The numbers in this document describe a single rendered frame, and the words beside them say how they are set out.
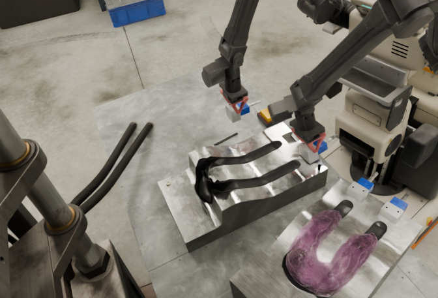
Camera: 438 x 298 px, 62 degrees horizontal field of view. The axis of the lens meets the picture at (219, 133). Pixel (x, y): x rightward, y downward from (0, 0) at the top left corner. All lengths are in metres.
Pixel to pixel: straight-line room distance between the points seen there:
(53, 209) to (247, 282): 0.50
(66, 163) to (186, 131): 1.45
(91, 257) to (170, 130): 0.61
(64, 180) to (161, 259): 1.62
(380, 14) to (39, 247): 0.92
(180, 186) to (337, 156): 1.09
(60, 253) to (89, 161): 1.76
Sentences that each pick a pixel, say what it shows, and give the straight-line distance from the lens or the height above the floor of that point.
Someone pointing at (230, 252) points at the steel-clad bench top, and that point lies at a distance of 1.14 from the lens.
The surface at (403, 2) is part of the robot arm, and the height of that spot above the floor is 1.50.
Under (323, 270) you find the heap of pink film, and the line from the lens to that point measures 1.01.
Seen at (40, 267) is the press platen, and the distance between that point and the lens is 1.00.
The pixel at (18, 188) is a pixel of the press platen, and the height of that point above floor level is 1.27.
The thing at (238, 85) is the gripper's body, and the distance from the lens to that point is 1.24.
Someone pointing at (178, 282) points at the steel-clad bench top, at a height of 0.80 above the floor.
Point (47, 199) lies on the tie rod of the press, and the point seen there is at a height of 1.16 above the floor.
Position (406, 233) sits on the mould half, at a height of 0.86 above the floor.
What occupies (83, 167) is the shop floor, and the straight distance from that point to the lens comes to 2.70.
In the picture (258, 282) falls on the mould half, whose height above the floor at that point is 0.91.
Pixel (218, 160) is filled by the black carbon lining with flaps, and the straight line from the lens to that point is 1.19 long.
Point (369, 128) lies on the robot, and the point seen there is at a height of 0.80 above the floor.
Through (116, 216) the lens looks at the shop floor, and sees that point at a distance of 2.33.
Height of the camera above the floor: 1.81
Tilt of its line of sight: 44 degrees down
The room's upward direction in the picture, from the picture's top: 9 degrees counter-clockwise
